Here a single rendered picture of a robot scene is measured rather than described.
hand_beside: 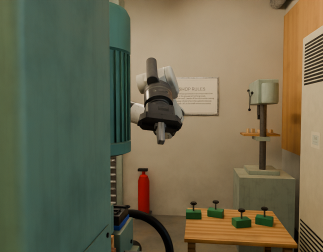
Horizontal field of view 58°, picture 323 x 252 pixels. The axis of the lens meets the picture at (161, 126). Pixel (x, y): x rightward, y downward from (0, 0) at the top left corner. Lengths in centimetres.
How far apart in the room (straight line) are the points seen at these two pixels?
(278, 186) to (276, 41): 176
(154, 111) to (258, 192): 208
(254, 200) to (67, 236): 253
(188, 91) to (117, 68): 298
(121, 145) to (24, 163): 36
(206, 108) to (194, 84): 33
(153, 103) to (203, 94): 274
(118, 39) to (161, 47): 307
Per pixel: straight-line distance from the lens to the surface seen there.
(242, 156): 366
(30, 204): 28
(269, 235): 203
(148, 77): 88
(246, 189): 277
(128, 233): 92
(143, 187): 357
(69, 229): 35
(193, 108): 356
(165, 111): 83
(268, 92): 260
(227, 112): 360
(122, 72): 62
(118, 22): 62
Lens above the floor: 129
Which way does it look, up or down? 3 degrees down
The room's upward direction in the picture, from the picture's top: straight up
